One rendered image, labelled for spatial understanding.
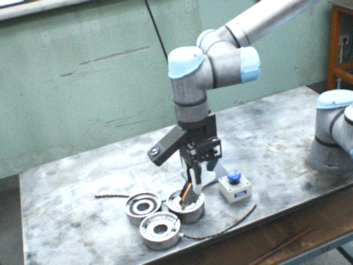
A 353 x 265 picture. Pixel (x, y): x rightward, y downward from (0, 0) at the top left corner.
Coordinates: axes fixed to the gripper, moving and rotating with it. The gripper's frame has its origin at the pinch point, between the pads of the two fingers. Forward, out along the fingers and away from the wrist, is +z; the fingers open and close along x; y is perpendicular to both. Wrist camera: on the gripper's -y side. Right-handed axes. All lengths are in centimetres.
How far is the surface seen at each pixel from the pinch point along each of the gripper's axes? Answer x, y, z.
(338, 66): 146, 190, 66
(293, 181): 1.7, 32.8, 13.3
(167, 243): -3.9, -10.1, 10.9
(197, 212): 2.2, 1.4, 10.7
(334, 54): 145, 185, 54
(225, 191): 5.2, 11.8, 10.1
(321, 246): -4, 41, 40
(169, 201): 10.1, -3.7, 10.4
